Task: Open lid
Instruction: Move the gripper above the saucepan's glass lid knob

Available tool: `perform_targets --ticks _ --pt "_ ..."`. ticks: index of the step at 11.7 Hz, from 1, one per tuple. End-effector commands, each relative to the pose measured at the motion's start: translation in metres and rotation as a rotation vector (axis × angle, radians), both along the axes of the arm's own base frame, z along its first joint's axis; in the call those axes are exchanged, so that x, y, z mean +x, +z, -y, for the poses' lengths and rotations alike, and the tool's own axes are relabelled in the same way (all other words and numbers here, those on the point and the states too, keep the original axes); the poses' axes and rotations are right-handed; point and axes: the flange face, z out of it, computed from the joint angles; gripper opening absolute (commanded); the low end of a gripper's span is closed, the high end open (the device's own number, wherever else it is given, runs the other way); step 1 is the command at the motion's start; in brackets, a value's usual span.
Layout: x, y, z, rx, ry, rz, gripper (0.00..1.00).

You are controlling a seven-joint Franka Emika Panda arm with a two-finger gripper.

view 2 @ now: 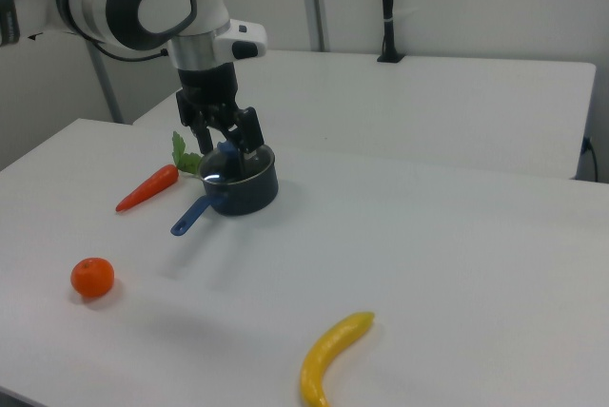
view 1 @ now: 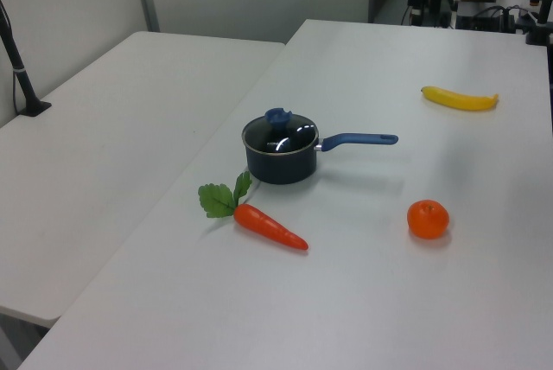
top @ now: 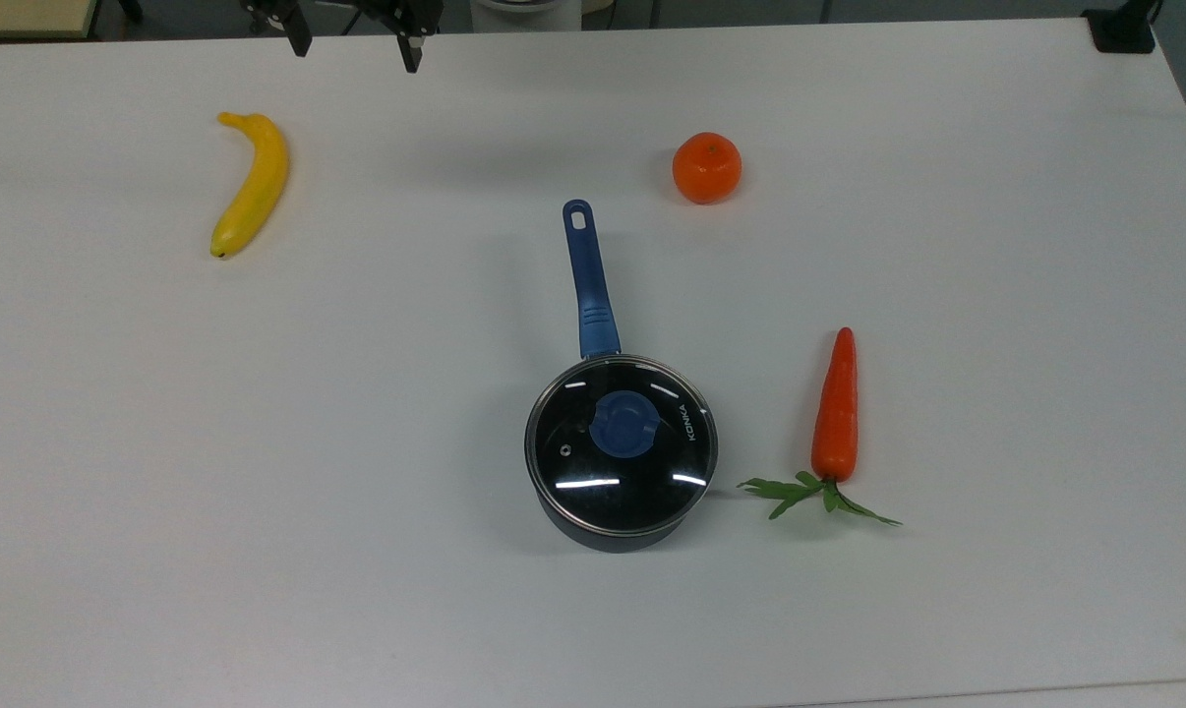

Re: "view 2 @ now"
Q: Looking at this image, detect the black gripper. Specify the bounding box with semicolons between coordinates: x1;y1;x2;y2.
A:
175;61;265;157

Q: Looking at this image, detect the glass lid with blue knob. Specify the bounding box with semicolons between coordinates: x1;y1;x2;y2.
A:
198;140;276;186

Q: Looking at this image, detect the dark blue saucepan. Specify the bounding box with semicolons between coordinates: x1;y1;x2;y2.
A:
170;144;280;238

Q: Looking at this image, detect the orange toy carrot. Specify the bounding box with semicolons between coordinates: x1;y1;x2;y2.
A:
115;130;205;214

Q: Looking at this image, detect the toy orange fruit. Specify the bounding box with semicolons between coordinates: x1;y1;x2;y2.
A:
70;257;116;300

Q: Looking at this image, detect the black pole with clamp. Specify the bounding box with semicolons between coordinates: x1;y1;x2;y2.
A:
377;0;406;64

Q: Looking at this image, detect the yellow toy banana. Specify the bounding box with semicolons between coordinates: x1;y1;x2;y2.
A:
299;311;376;407

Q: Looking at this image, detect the slim grey partition post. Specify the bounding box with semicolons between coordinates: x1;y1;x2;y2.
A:
87;38;126;125

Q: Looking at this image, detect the black cable at table edge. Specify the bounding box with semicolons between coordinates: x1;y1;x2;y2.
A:
581;135;600;183

